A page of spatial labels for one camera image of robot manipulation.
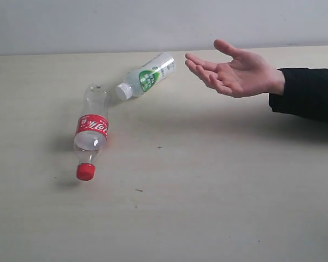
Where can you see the person's open bare hand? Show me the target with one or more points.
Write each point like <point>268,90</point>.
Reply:
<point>248,74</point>

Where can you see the black sleeved forearm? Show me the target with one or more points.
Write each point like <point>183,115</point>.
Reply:
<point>305,94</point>

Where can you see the clear green label water bottle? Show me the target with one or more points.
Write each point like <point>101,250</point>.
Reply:
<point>142,79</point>

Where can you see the clear red label cola bottle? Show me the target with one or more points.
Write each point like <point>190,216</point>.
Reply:
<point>91,133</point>

